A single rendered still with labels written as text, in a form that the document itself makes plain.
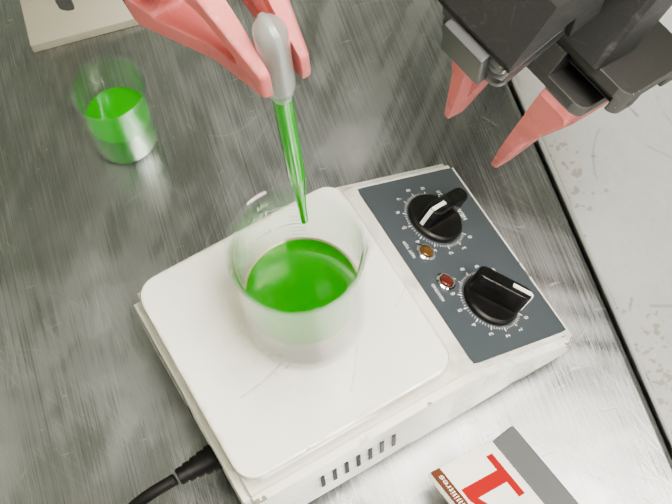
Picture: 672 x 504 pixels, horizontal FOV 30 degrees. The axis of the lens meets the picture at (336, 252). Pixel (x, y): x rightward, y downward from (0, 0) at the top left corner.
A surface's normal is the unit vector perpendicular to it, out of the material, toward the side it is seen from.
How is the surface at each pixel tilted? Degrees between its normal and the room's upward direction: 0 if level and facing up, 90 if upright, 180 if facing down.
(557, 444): 0
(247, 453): 0
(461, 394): 90
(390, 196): 30
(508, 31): 61
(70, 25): 0
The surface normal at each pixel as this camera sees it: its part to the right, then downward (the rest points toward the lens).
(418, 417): 0.50, 0.78
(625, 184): -0.04, -0.41
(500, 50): -0.64, 0.37
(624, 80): 0.41, -0.57
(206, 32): -0.23, -0.65
